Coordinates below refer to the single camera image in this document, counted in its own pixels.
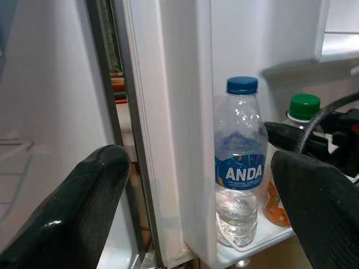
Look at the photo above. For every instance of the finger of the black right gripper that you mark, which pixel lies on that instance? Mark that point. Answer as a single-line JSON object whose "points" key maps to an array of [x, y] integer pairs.
{"points": [[283, 136]]}

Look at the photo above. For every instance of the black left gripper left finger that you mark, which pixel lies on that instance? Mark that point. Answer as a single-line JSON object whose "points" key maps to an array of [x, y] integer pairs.
{"points": [[70, 213]]}

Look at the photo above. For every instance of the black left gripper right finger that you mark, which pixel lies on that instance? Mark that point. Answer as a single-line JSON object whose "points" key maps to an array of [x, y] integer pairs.
{"points": [[322, 213]]}

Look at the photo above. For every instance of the green cap orange label bottle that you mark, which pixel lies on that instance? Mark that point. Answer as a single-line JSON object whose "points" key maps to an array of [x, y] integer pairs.
{"points": [[304, 105]]}

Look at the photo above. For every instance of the white fridge door shelf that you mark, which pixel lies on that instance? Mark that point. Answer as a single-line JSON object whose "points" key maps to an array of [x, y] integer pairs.
{"points": [[261, 241], [321, 33]]}

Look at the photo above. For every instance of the glass fridge shelf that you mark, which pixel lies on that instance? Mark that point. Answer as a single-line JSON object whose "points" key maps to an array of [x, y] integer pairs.
{"points": [[14, 152]]}

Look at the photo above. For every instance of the white fridge cabinet interior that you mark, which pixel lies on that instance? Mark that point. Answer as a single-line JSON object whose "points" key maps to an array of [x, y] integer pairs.
{"points": [[56, 84]]}

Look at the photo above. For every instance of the ANDA water bottle blue cap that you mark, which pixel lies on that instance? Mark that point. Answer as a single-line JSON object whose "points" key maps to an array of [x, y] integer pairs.
{"points": [[241, 173]]}

